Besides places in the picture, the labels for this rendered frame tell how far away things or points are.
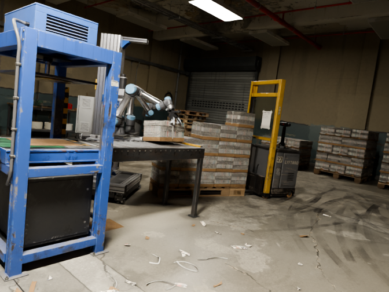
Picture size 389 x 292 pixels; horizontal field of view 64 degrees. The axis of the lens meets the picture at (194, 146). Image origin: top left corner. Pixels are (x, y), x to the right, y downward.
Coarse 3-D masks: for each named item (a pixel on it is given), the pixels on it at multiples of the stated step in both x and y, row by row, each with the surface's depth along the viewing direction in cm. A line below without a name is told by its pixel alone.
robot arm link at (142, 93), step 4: (140, 88) 367; (140, 92) 365; (144, 92) 367; (140, 96) 368; (144, 96) 366; (148, 96) 365; (152, 96) 366; (148, 100) 367; (152, 100) 364; (156, 100) 364; (164, 108) 362
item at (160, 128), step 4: (144, 124) 350; (148, 124) 345; (152, 124) 341; (156, 124) 336; (160, 124) 332; (164, 124) 337; (168, 124) 341; (148, 128) 346; (152, 128) 341; (156, 128) 337; (160, 128) 333; (164, 128) 337; (168, 128) 342; (144, 132) 351; (148, 132) 346; (152, 132) 341; (156, 132) 337; (160, 132) 333; (164, 132) 338; (168, 132) 342; (144, 136) 351; (148, 136) 346; (152, 136) 341; (156, 136) 336; (160, 136) 333; (164, 136) 338; (168, 136) 342
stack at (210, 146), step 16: (208, 144) 444; (224, 144) 456; (160, 160) 418; (176, 160) 423; (192, 160) 434; (208, 160) 446; (224, 160) 460; (160, 176) 417; (176, 176) 427; (192, 176) 440; (208, 176) 450; (224, 176) 463; (160, 192) 420; (176, 192) 447; (192, 192) 442; (224, 192) 467
